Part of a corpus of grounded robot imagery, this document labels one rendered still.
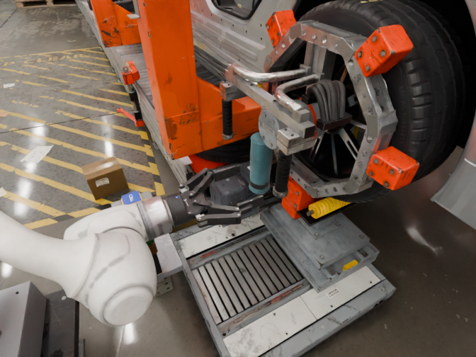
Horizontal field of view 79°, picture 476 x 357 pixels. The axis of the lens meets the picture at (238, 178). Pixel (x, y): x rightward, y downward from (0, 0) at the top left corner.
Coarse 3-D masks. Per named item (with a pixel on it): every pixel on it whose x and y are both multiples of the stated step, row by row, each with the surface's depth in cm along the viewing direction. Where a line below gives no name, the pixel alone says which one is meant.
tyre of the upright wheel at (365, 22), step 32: (352, 0) 79; (384, 0) 79; (416, 0) 81; (352, 32) 78; (416, 32) 71; (448, 32) 75; (416, 64) 68; (448, 64) 73; (416, 96) 69; (448, 96) 73; (416, 128) 71; (448, 128) 76; (416, 160) 77; (384, 192) 86
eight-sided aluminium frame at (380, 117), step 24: (312, 24) 85; (288, 48) 92; (336, 48) 74; (264, 72) 108; (360, 72) 70; (360, 96) 73; (384, 96) 71; (384, 120) 70; (384, 144) 76; (360, 168) 80; (312, 192) 104; (336, 192) 92
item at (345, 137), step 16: (304, 48) 99; (288, 64) 107; (288, 80) 112; (384, 80) 75; (288, 96) 117; (352, 96) 88; (352, 112) 93; (336, 128) 103; (320, 144) 109; (336, 144) 102; (352, 144) 94; (304, 160) 117; (320, 160) 117; (336, 160) 103; (352, 160) 116; (336, 176) 105
